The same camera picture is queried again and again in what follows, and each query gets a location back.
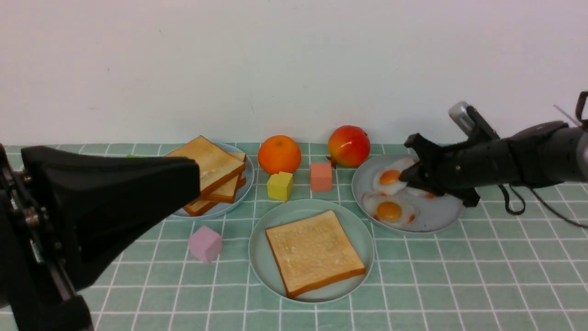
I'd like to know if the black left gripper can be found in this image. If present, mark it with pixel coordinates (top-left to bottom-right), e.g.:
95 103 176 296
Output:
1 145 200 331

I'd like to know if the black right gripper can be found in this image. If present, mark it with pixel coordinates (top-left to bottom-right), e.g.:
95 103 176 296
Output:
400 133 517 207

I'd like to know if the fried egg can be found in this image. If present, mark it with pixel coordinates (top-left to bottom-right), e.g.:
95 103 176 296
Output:
405 187 437 199
361 192 418 228
372 157 416 196

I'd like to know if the toast slice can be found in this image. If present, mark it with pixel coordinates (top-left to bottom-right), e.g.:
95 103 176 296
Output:
265 210 366 299
204 175 247 203
183 200 218 217
165 135 246 199

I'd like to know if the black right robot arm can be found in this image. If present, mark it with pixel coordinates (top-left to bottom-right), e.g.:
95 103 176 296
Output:
400 121 587 207

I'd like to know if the grey egg plate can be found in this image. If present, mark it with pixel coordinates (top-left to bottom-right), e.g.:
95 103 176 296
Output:
351 154 464 234

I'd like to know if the green foam cube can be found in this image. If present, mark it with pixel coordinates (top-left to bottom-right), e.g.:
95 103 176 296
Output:
126 154 146 159

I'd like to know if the red apple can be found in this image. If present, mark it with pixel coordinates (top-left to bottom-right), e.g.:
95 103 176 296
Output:
327 125 371 168

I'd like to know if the salmon foam cube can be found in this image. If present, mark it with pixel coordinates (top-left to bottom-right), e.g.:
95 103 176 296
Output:
309 163 333 192

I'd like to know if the pink foam cube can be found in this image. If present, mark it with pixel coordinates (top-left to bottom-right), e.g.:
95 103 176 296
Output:
188 225 223 263

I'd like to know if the yellow foam cube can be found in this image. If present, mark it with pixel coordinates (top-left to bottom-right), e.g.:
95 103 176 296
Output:
266 171 293 201

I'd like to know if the orange fruit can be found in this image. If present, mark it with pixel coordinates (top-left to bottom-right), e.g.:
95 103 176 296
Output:
258 135 302 175

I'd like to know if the light blue bread plate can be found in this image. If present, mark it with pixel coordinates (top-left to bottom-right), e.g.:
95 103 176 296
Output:
173 141 255 220

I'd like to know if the teal centre plate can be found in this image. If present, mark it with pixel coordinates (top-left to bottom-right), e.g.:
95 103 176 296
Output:
249 199 375 304

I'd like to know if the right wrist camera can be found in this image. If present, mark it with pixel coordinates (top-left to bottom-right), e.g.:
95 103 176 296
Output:
448 101 500 141

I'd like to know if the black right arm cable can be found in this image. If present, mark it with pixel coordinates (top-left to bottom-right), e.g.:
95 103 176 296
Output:
498 91 588 229

